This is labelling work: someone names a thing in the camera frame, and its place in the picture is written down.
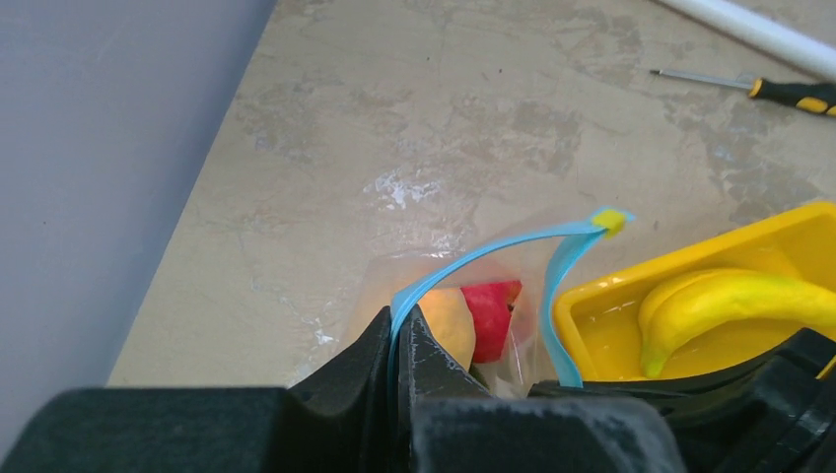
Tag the yellow banana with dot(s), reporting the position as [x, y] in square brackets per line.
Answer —
[682, 308]

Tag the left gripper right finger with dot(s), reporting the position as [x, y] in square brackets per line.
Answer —
[444, 420]

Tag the yellow plastic tray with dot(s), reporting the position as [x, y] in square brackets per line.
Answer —
[601, 316]

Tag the black yellow screwdriver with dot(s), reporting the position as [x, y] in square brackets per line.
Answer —
[818, 98]

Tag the yellow peach with leaf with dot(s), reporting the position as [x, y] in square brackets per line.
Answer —
[451, 323]

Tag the red apple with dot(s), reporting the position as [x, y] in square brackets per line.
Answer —
[491, 306]

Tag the white pvc pipe frame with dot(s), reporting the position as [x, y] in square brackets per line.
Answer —
[799, 50]

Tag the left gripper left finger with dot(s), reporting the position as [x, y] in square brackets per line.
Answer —
[332, 421]

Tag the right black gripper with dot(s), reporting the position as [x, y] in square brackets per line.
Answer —
[773, 413]

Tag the clear zip top bag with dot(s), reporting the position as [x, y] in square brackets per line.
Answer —
[540, 255]

